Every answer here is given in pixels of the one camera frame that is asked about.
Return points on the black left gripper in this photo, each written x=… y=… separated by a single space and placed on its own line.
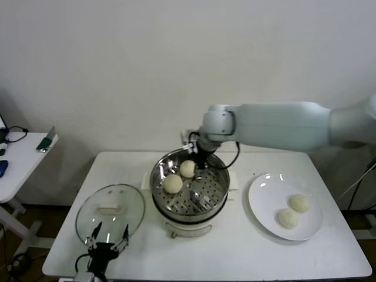
x=102 y=254

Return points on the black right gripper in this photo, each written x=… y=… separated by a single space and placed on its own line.
x=202 y=157

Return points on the white steamed baozi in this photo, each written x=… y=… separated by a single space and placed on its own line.
x=299 y=202
x=172 y=184
x=288 y=218
x=187 y=169

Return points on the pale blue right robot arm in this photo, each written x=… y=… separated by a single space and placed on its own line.
x=279 y=126

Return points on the stainless steel steamer basket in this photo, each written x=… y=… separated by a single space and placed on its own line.
x=211 y=188

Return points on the cream electric cooker base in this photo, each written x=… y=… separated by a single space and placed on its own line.
x=188 y=227

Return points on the white round plate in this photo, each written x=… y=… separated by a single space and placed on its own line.
x=270 y=191

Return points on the white side table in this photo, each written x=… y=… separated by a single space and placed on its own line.
x=23 y=158

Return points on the blue computer mouse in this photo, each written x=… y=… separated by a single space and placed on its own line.
x=3 y=168

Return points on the white table foot frame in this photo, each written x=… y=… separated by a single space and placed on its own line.
x=365 y=232

